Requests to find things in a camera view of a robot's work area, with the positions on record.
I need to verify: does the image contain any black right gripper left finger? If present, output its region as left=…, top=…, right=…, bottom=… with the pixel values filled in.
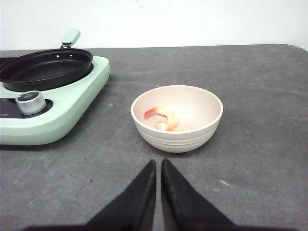
left=86, top=159, right=157, bottom=231

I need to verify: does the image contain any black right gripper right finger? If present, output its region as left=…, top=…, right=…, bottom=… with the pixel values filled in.
left=161, top=158, right=237, bottom=231

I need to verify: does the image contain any beige ribbed bowl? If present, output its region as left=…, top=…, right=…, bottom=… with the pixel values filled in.
left=130, top=85, right=223, bottom=153

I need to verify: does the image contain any mint green breakfast maker base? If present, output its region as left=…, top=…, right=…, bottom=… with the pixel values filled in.
left=0, top=56, right=110, bottom=145

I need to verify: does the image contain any silver right control knob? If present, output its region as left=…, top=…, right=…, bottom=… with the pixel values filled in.
left=15, top=90, right=47, bottom=116

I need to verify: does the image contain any black round frying pan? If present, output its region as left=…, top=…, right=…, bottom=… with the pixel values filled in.
left=0, top=29, right=93, bottom=92

